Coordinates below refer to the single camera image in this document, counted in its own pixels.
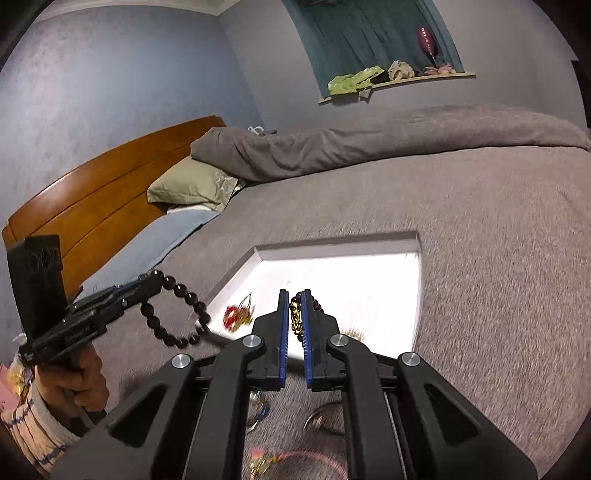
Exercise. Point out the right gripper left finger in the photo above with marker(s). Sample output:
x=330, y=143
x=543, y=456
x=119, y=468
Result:
x=268, y=370

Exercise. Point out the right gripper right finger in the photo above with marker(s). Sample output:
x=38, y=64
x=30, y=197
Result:
x=322, y=371

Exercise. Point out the left patterned sleeve forearm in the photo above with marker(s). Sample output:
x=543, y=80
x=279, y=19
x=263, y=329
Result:
x=38, y=435

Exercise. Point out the person's left hand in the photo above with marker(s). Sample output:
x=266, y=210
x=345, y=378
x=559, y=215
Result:
x=65, y=390

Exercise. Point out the grey shallow cardboard tray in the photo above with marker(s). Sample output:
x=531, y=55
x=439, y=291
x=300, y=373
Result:
x=371, y=284

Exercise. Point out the blue bed sheet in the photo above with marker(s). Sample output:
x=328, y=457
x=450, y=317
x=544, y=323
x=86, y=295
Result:
x=148, y=248

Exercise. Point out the wooden headboard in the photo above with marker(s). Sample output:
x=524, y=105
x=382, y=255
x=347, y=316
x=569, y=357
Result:
x=98, y=207

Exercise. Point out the olive green pillow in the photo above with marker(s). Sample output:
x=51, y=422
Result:
x=190, y=182

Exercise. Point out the grey rolled blanket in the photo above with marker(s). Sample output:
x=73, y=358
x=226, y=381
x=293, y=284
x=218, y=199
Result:
x=272, y=157

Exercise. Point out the grey bed cover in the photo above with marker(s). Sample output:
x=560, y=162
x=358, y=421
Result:
x=505, y=236

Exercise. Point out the green cloth on sill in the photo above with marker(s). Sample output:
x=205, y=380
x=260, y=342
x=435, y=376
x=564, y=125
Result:
x=359, y=83

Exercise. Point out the beige cloth on sill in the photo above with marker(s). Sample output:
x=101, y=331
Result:
x=400, y=70

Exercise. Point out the teal curtain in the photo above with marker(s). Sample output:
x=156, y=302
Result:
x=345, y=37

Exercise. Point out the wooden window sill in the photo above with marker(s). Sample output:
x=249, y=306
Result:
x=424, y=79

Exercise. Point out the purple wine glass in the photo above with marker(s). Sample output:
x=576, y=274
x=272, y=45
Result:
x=428, y=44

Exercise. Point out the black monitor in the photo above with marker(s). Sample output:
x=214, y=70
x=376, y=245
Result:
x=584, y=84

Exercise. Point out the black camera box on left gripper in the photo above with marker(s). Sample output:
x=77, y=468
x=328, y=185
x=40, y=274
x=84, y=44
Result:
x=35, y=268

